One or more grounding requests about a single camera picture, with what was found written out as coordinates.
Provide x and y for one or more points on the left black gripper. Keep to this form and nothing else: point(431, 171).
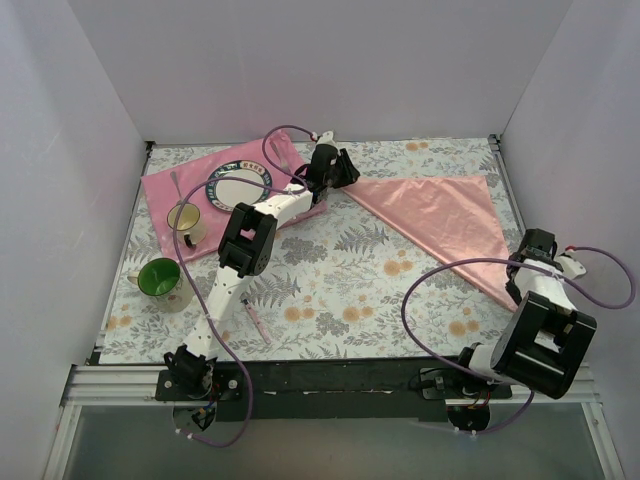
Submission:
point(343, 170)

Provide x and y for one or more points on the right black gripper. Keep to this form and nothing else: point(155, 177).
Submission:
point(522, 262)

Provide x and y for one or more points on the salmon pink satin napkin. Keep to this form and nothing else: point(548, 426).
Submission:
point(450, 218)

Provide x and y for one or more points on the pink handled utensil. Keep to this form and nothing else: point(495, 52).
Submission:
point(257, 322)

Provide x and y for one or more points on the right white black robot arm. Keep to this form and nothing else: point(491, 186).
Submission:
point(547, 337)

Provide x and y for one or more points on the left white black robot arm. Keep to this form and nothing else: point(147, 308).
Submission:
point(244, 253)

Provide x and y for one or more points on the silver fork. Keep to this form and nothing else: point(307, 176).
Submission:
point(281, 160)

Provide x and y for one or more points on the white plate dark rim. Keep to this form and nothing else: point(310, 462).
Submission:
point(240, 181)

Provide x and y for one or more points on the cream enamel mug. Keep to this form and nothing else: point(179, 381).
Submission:
point(189, 223)

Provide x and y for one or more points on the silver spoon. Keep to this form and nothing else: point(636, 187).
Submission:
point(174, 178)

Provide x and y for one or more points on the green interior floral mug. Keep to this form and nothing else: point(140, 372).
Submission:
point(163, 283)

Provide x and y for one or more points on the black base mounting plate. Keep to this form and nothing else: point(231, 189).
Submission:
point(401, 388)

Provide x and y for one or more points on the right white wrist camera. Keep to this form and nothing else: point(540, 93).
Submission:
point(571, 267)

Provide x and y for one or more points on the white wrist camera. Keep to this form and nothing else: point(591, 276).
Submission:
point(571, 267)
point(326, 138)

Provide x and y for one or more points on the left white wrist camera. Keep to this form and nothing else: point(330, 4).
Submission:
point(326, 138)

